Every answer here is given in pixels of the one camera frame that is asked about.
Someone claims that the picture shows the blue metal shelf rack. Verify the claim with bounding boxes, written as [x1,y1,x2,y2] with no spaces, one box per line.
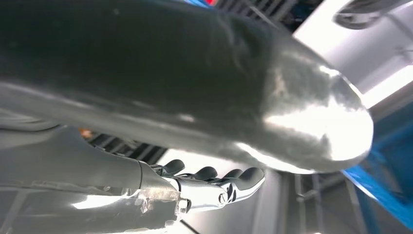
[184,0,413,231]

